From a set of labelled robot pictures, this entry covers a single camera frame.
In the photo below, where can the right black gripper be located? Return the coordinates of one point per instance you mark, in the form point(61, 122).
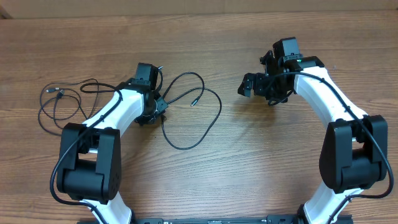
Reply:
point(257, 84)

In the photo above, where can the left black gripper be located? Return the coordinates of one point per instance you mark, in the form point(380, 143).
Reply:
point(152, 116)

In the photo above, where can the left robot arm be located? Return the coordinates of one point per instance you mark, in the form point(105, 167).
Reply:
point(88, 171)

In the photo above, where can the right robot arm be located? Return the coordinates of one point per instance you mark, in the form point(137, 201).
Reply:
point(353, 160)

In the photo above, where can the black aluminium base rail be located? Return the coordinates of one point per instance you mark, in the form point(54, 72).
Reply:
point(214, 220)

